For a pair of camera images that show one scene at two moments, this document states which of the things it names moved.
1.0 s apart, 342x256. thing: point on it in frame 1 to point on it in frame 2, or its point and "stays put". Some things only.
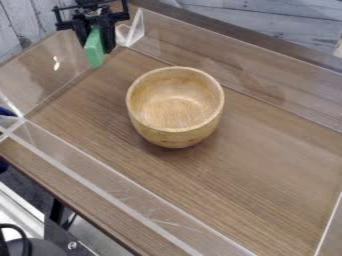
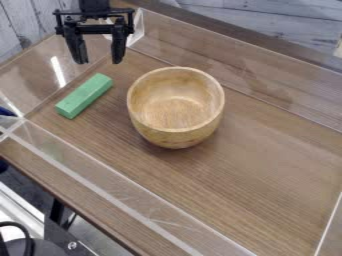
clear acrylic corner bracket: [128, 34] stays put
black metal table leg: [56, 211] stays put
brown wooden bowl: [175, 103] stays put
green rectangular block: [95, 47] to [71, 105]
